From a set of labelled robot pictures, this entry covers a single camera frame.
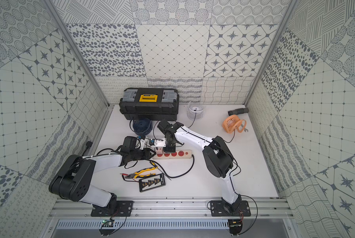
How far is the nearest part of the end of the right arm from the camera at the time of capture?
2.17 feet

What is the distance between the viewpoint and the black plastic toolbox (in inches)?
39.4

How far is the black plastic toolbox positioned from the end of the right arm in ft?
0.85
